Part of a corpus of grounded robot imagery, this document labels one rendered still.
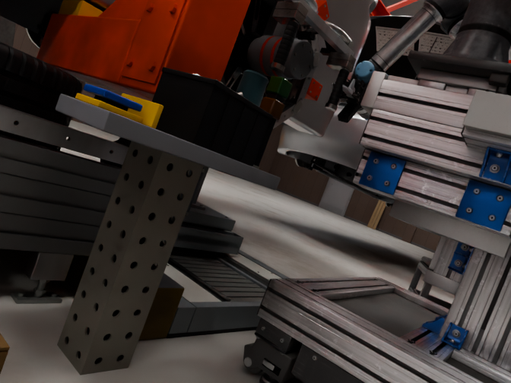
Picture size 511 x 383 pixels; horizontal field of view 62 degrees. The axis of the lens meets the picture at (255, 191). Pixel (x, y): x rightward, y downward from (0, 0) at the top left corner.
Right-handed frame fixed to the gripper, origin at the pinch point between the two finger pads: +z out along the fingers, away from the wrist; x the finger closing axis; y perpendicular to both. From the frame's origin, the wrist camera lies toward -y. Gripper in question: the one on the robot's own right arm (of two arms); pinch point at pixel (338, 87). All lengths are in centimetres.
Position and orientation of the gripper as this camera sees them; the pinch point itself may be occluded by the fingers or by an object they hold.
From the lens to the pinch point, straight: 158.8
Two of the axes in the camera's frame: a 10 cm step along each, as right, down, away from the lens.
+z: -5.4, -1.7, -8.2
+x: 7.6, 3.2, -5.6
